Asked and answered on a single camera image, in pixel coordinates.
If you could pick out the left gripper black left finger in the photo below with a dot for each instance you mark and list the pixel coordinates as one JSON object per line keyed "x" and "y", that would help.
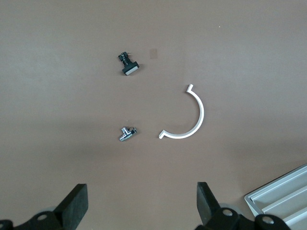
{"x": 76, "y": 203}

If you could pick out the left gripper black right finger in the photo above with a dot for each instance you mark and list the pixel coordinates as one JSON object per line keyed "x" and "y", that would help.
{"x": 206, "y": 203}

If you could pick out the small chrome metal fitting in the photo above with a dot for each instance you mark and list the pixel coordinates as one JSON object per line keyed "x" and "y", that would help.
{"x": 126, "y": 134}

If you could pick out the small clear tape patch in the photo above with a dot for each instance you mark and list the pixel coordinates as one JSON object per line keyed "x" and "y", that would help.
{"x": 153, "y": 53}

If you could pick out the black push-button switch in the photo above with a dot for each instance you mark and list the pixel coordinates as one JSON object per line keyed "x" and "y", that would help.
{"x": 129, "y": 68}

